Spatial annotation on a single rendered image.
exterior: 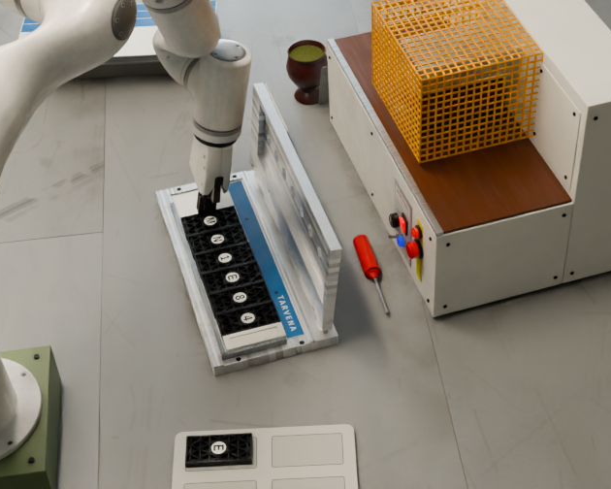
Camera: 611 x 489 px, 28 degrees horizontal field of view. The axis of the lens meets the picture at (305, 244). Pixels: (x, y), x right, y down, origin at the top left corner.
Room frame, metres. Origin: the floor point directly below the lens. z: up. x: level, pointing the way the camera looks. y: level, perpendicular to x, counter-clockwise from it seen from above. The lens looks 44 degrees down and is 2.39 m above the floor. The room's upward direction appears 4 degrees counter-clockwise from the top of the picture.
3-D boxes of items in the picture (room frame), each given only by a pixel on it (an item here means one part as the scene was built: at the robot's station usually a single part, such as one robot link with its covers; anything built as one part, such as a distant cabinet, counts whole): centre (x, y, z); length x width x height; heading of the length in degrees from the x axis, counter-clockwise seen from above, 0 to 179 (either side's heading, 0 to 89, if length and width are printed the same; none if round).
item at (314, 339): (1.48, 0.11, 0.92); 0.44 x 0.21 x 0.04; 14
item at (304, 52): (1.96, -0.03, 0.96); 0.09 x 0.09 x 0.11
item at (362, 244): (1.43, -0.11, 0.91); 0.18 x 0.03 x 0.03; 10
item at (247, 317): (1.33, 0.10, 0.93); 0.10 x 0.05 x 0.01; 104
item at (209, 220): (1.57, 0.16, 0.93); 0.10 x 0.05 x 0.01; 104
